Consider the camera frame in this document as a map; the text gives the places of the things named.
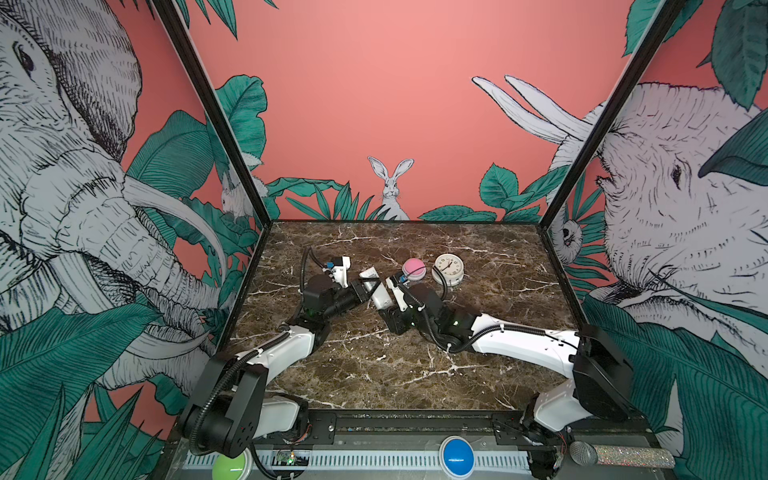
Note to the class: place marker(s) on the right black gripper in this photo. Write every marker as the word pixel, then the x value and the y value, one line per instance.
pixel 394 320

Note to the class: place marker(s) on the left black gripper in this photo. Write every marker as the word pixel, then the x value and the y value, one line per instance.
pixel 357 293

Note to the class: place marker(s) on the white remote control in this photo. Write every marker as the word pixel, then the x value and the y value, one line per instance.
pixel 376 288

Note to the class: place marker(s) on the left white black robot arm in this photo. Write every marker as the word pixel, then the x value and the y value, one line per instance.
pixel 229 406

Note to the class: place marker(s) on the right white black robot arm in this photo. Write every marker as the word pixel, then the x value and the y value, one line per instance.
pixel 598 375

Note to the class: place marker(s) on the pink push button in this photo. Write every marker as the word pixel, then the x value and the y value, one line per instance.
pixel 414 269

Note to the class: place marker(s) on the white round alarm clock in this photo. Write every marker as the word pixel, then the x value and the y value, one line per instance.
pixel 452 268

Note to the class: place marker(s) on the blue push button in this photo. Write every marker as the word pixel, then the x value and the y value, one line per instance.
pixel 456 458

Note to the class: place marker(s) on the small green circuit board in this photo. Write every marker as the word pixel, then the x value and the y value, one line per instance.
pixel 291 459

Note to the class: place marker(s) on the green push button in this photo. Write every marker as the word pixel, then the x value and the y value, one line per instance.
pixel 237 468

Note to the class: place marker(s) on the glittery silver microphone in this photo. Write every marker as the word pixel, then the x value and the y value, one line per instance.
pixel 586 454

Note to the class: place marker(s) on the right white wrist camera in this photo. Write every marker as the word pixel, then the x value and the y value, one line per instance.
pixel 395 285

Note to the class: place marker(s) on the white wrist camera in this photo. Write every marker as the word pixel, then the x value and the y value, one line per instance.
pixel 395 285
pixel 338 268

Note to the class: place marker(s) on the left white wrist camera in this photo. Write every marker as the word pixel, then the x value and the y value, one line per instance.
pixel 338 268

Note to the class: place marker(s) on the black front mounting rail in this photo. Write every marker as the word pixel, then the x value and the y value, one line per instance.
pixel 502 427

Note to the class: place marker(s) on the white slotted cable duct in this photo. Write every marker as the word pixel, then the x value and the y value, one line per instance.
pixel 336 460

